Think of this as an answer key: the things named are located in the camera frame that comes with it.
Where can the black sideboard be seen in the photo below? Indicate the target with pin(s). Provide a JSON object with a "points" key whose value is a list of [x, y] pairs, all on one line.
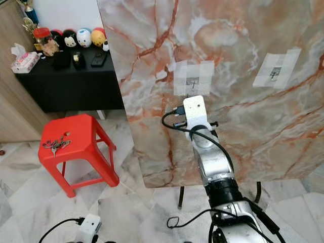
{"points": [[76, 88]]}

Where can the white round figure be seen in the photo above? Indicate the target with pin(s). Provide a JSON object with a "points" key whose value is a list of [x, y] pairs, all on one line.
{"points": [[84, 38]]}

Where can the black wallet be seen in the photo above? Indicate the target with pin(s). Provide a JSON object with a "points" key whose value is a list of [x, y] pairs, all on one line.
{"points": [[61, 60]]}

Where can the gold and blue trophy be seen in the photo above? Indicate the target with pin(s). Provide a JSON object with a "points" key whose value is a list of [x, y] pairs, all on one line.
{"points": [[29, 16]]}

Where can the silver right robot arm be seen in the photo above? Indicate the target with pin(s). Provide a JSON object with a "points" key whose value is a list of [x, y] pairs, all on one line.
{"points": [[215, 164]]}

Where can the metal hook under clear tape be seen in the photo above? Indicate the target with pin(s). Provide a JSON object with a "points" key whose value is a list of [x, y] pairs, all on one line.
{"points": [[194, 79], [277, 68]]}

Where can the yellow round figure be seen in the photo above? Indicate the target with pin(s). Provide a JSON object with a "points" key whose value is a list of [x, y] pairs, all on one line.
{"points": [[98, 37]]}

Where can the marble pattern board on legs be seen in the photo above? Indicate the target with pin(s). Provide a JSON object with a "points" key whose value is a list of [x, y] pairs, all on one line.
{"points": [[263, 136]]}

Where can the bunch of keys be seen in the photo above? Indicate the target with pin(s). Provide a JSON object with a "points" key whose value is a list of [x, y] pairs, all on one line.
{"points": [[57, 145]]}

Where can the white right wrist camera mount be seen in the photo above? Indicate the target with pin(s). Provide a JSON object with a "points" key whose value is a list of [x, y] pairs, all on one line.
{"points": [[196, 111]]}

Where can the light wooden cabinet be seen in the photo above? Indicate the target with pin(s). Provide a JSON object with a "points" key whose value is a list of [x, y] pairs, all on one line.
{"points": [[12, 101]]}

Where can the small white figure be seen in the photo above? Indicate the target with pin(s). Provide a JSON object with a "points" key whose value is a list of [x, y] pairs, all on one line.
{"points": [[106, 45]]}

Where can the black phone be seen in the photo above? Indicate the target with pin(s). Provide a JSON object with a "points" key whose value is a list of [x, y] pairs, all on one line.
{"points": [[99, 59]]}

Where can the red plastic stool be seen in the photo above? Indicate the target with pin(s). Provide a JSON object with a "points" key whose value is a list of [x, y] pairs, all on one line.
{"points": [[81, 132]]}

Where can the pink tissue pack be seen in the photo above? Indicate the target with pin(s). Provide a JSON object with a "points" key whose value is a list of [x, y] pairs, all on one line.
{"points": [[25, 62]]}

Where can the black round mouse figure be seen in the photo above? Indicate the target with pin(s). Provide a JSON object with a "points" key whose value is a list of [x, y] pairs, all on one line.
{"points": [[69, 40]]}

